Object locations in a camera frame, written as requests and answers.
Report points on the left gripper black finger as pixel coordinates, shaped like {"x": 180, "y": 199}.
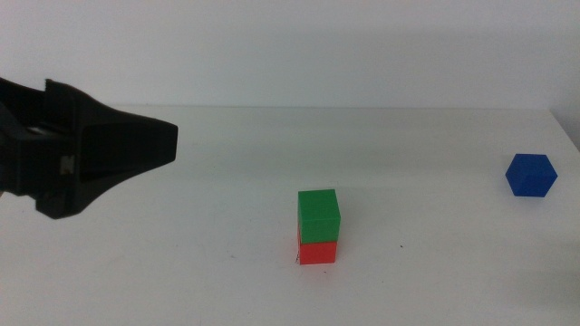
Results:
{"x": 118, "y": 142}

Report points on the green cube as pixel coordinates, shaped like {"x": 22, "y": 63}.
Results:
{"x": 318, "y": 216}

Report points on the red cube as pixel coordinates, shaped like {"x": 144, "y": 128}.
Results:
{"x": 318, "y": 252}

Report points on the blue cube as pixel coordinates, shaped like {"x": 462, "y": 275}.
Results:
{"x": 531, "y": 175}

